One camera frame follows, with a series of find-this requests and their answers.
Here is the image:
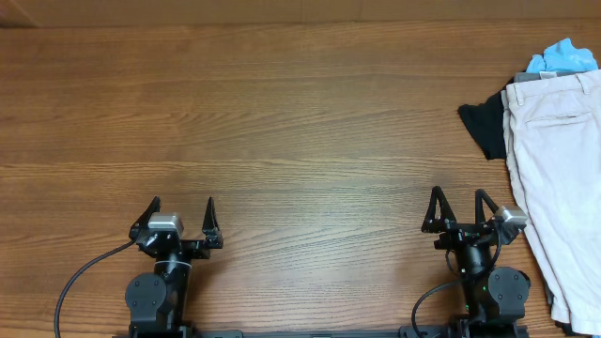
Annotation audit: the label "grey shorts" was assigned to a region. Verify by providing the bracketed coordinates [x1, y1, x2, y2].
[514, 71, 576, 83]

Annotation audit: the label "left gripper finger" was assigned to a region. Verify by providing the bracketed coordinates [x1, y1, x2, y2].
[129, 196, 161, 238]
[202, 197, 221, 237]

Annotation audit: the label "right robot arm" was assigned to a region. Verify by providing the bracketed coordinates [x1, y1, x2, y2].
[411, 186, 532, 338]

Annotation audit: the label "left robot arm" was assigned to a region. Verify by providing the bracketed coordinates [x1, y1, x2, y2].
[125, 196, 223, 338]

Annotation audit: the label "beige shorts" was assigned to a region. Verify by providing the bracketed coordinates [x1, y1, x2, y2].
[501, 70, 600, 336]

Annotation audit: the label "black garment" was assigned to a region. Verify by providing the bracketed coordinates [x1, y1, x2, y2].
[457, 91, 506, 161]

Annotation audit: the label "light blue garment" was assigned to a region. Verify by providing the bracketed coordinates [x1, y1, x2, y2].
[526, 38, 598, 73]

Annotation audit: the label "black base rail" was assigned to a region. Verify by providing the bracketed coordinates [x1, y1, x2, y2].
[113, 326, 530, 338]

